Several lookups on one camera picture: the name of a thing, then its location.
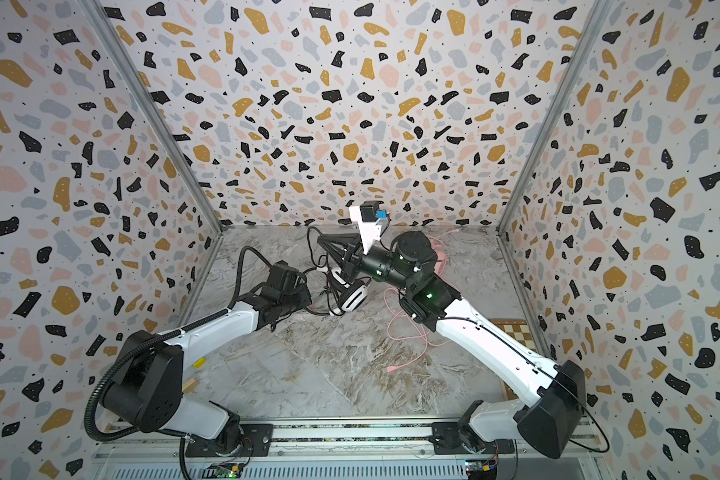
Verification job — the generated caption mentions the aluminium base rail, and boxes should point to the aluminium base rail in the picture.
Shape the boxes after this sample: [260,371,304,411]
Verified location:
[89,408,611,479]

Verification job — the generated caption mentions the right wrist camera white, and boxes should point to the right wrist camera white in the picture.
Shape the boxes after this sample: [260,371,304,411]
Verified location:
[349,200,390,254]

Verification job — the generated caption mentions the pink headphones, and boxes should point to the pink headphones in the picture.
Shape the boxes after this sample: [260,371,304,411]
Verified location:
[427,229,458,275]

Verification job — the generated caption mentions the right corner aluminium post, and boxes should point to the right corner aluminium post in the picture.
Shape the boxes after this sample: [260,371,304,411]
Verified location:
[497,0,613,239]

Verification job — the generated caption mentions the wooden checkerboard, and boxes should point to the wooden checkerboard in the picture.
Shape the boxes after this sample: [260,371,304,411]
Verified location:
[492,319,538,352]

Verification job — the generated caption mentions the small wooden block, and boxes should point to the small wooden block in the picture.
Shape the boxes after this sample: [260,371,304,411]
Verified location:
[182,378,199,394]

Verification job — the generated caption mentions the white black headphones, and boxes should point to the white black headphones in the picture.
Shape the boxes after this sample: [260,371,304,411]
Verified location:
[317,267,368,316]

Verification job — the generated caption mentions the corner aluminium post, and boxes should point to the corner aluminium post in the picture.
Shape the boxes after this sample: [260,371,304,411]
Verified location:
[497,0,613,239]
[79,1,223,236]

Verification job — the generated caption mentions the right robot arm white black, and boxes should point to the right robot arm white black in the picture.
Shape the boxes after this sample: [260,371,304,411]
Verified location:
[317,231,588,459]

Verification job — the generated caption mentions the left corner aluminium post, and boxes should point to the left corner aluminium post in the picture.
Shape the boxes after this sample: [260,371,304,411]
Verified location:
[79,1,223,236]

